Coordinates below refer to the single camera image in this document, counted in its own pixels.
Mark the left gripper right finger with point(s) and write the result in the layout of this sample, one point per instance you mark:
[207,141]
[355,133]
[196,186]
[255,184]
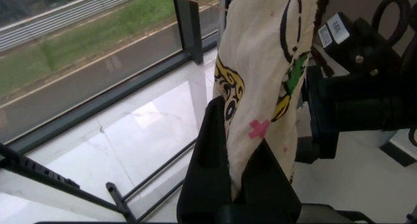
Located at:
[270,198]

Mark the black clothes rack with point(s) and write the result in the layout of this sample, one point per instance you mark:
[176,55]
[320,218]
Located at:
[39,170]

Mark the window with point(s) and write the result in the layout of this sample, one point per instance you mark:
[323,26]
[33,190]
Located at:
[97,102]

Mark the cream printed shorts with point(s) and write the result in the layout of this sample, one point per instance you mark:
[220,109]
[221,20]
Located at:
[260,71]

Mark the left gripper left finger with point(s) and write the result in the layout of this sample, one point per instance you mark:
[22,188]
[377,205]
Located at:
[202,185]

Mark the white low cabinet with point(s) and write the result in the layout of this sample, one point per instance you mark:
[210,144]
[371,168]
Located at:
[404,142]

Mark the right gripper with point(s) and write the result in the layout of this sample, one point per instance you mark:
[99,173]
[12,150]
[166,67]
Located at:
[325,120]

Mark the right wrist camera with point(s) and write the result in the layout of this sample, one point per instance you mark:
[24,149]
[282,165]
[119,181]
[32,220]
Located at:
[358,45]

